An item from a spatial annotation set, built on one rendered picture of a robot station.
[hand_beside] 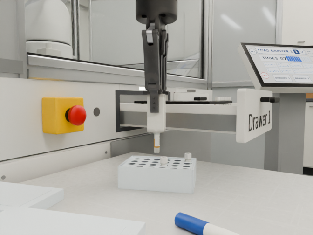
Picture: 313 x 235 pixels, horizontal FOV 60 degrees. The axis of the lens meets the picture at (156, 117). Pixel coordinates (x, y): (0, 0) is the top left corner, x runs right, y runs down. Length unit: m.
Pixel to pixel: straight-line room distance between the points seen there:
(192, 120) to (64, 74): 0.30
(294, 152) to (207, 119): 1.06
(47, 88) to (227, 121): 0.38
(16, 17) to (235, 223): 0.50
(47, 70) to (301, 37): 3.62
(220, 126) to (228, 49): 1.85
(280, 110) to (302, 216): 1.17
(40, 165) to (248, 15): 2.11
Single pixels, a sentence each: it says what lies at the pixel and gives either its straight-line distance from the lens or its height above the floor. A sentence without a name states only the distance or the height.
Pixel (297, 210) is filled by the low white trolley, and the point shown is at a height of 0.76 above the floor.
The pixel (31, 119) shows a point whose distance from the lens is 0.57.
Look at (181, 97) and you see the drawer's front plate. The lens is 1.00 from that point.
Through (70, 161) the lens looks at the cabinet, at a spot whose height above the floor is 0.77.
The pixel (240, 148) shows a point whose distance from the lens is 2.39.
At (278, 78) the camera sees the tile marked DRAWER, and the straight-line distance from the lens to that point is 1.44.
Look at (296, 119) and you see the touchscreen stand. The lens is 1.61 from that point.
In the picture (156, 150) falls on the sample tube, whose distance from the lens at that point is 0.50.
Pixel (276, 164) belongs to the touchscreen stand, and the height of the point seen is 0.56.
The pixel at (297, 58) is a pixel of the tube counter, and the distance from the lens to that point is 1.63.
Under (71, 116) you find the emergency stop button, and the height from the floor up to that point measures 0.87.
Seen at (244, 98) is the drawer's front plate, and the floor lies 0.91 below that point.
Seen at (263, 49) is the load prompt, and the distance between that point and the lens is 1.57.
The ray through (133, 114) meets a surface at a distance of 0.71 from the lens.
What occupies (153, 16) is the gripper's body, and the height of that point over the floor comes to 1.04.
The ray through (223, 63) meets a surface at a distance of 2.42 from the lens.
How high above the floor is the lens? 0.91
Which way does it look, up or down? 4 degrees down
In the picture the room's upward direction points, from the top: straight up
